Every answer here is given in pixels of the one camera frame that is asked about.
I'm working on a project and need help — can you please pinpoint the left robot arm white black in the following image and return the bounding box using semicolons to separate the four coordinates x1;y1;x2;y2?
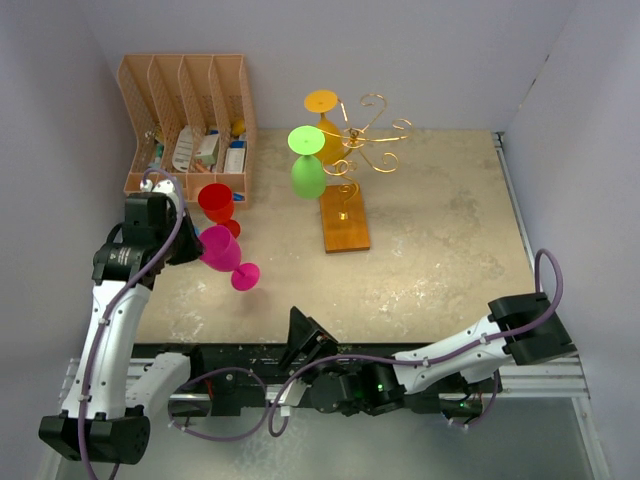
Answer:
38;192;206;465

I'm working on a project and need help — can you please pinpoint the gold wire glass rack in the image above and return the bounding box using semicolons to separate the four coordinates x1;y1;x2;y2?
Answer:
322;92;414;205

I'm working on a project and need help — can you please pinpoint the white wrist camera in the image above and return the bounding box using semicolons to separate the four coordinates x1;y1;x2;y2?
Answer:
140;179;176;195
277;379;307;418

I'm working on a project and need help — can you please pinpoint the orange plastic wine glass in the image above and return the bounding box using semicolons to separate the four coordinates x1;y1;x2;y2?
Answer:
304;90;344;166

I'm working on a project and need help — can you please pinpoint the wooden rack base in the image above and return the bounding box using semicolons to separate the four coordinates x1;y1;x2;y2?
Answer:
319;184;371;254

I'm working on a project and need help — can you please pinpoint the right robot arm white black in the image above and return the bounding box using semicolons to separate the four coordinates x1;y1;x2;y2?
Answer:
271;292;577;416

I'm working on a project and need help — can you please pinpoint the peach plastic file organizer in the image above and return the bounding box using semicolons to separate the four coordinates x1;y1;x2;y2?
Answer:
117;54;258;209

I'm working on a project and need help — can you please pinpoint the yellow object in organizer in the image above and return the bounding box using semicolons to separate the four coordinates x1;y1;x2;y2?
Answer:
231;118;246;137

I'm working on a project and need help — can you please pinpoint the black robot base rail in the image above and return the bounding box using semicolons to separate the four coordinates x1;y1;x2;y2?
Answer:
126;343;501;419

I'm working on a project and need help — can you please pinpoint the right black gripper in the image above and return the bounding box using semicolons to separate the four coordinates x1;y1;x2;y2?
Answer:
278;306;348;384

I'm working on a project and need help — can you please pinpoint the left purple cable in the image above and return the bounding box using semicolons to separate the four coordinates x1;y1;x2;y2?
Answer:
77;168;186;480

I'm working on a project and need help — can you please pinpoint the white medicine box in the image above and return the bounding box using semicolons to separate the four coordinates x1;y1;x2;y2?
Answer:
194;133;219;168

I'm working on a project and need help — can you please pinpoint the red plastic wine glass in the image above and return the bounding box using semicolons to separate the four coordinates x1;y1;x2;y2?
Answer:
197;183;241;238

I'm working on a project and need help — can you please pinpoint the aluminium frame rail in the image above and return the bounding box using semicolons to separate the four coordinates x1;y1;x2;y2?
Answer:
492;130;611;480

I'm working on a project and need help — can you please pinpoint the white blue box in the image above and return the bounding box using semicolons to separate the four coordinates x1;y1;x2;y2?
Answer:
223;140;247;174

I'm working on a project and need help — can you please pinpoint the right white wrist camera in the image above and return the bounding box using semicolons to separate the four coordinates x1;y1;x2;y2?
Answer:
277;379;307;418

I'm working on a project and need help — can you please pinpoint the white blister pack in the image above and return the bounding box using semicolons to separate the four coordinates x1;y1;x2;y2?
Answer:
171;126;193;173

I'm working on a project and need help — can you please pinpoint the pink plastic wine glass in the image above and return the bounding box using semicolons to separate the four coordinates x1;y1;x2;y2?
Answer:
199;225;261;291

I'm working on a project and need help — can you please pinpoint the green plastic wine glass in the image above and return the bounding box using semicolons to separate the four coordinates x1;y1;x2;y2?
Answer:
287;125;326;199

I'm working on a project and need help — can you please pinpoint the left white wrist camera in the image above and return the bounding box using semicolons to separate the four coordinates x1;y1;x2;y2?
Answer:
140;179;176;195

